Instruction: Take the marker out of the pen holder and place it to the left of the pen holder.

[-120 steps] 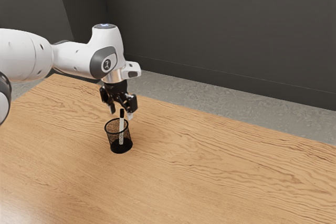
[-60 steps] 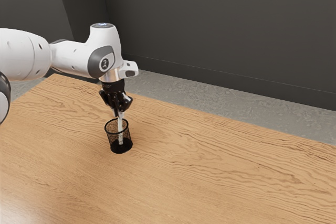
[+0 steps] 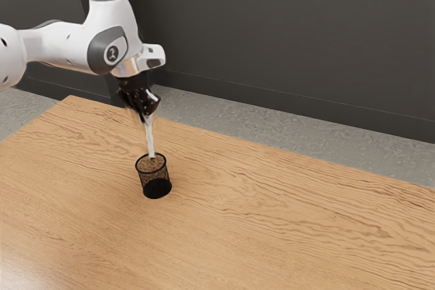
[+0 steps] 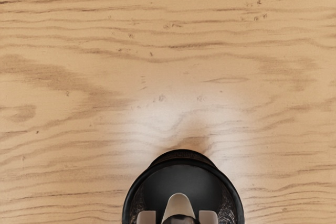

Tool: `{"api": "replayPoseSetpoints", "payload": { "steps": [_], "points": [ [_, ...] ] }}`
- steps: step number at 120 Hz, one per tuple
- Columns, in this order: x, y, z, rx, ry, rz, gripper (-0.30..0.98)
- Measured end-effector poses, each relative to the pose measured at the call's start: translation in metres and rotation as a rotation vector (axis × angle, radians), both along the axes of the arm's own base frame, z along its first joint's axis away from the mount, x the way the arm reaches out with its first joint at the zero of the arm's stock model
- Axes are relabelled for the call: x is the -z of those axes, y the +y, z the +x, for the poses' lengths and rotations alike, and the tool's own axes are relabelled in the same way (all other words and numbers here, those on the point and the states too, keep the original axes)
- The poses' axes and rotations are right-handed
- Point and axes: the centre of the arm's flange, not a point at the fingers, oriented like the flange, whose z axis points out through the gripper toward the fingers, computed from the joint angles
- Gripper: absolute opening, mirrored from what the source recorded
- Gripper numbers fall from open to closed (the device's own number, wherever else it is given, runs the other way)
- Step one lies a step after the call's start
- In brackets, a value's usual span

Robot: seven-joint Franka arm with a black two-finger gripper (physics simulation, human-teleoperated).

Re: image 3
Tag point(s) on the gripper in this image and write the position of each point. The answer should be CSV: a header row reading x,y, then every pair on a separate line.
x,y
136,94

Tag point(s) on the white pen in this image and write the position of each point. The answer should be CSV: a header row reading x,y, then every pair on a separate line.
x,y
149,139

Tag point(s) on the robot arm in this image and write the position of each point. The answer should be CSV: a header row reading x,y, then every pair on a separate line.
x,y
57,45

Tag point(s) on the black mesh pen holder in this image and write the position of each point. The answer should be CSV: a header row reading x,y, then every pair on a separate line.
x,y
154,178

